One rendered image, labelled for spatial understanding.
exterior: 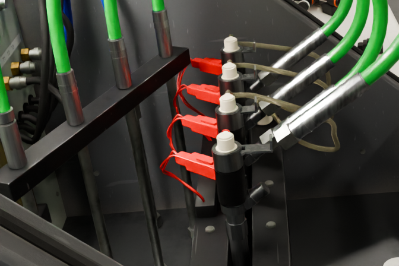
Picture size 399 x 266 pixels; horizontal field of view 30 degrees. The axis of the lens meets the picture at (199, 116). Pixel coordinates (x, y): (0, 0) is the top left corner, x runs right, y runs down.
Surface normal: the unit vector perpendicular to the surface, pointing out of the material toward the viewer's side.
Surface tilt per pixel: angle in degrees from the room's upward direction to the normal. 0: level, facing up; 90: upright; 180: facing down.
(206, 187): 0
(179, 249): 0
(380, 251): 0
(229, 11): 90
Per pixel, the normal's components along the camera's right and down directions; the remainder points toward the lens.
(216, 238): -0.13, -0.88
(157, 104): -0.06, 0.46
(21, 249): 0.58, -0.71
